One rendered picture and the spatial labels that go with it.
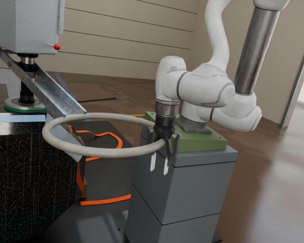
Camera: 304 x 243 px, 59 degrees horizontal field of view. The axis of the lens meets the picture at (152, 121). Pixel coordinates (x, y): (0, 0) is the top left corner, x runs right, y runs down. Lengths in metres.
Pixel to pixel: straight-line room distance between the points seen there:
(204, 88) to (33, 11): 0.92
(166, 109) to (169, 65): 0.15
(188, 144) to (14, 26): 0.97
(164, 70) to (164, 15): 6.92
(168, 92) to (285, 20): 5.38
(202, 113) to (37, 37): 0.89
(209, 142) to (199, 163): 0.12
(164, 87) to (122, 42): 6.47
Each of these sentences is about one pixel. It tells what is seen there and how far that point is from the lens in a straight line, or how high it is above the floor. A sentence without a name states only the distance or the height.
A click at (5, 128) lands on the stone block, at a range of 1.49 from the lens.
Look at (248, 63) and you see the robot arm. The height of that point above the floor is 1.26.
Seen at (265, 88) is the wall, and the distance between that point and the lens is 6.21.
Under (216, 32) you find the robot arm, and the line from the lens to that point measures 1.01.
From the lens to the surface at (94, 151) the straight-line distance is 0.88.
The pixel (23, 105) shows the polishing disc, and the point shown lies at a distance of 1.55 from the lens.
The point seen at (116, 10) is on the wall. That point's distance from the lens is 7.28.
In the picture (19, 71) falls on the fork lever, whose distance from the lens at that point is 1.52.
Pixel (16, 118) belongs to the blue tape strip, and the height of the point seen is 0.80.
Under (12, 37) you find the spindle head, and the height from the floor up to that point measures 1.19.
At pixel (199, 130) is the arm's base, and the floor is 0.88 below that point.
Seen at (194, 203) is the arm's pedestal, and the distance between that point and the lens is 1.52.
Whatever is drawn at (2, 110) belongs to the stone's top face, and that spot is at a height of 0.83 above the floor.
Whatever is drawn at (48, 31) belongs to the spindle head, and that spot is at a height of 1.24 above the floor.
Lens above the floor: 1.33
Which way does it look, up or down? 18 degrees down
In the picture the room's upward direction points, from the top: 10 degrees clockwise
